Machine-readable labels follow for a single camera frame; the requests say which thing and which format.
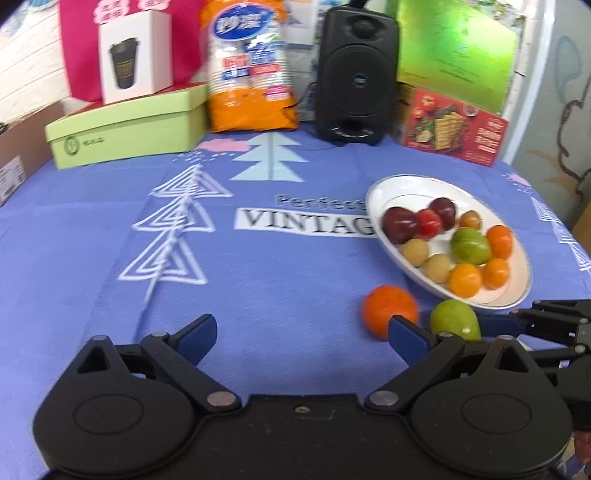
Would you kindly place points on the green fruit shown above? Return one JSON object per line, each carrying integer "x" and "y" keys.
{"x": 470, "y": 246}
{"x": 455, "y": 317}

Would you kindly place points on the dark red plum right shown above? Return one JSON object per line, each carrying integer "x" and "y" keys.
{"x": 446, "y": 210}

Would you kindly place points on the large orange tangerine in plate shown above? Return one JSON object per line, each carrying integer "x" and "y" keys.
{"x": 500, "y": 239}

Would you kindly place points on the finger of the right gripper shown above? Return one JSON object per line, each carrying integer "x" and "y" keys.
{"x": 558, "y": 321}
{"x": 547, "y": 354}

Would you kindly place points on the light green shoe box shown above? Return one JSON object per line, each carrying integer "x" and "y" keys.
{"x": 171, "y": 121}

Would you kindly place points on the yellow orange kumquat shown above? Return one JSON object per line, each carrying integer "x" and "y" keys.
{"x": 465, "y": 280}

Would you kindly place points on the pink paper bag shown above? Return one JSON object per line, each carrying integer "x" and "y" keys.
{"x": 79, "y": 28}

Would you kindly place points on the orange paper cup package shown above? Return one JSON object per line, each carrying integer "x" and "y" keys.
{"x": 248, "y": 77}

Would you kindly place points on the green gift box upright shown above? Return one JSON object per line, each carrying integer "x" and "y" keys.
{"x": 465, "y": 50}

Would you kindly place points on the red cracker box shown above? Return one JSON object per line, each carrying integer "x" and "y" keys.
{"x": 434, "y": 123}

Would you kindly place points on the red green cherry tomato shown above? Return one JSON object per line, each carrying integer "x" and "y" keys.
{"x": 470, "y": 219}

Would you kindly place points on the orange kumquat front right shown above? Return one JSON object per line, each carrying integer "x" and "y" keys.
{"x": 495, "y": 273}

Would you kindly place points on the blue printed tablecloth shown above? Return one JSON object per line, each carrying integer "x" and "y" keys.
{"x": 268, "y": 233}

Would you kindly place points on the green fruit right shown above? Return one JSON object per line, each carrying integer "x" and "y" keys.
{"x": 470, "y": 246}

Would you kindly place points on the white coffee cup box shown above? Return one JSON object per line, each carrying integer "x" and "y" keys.
{"x": 135, "y": 56}

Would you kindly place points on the green fruit left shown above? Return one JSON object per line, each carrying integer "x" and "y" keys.
{"x": 455, "y": 317}

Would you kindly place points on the dark red plum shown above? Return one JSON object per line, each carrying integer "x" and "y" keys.
{"x": 446, "y": 210}
{"x": 400, "y": 225}

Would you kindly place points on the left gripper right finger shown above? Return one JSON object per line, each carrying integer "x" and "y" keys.
{"x": 429, "y": 358}

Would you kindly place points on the tan longan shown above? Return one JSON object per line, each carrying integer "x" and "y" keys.
{"x": 416, "y": 251}
{"x": 438, "y": 268}

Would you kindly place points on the orange tangerine on table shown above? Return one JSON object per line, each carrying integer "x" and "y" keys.
{"x": 385, "y": 302}

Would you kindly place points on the black speaker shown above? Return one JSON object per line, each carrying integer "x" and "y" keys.
{"x": 357, "y": 74}

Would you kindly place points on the dark red plum left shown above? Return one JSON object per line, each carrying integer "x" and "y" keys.
{"x": 400, "y": 225}

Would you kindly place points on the brown cardboard box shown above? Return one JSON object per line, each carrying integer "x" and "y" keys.
{"x": 24, "y": 148}

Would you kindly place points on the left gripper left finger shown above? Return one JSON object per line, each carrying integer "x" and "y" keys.
{"x": 176, "y": 356}

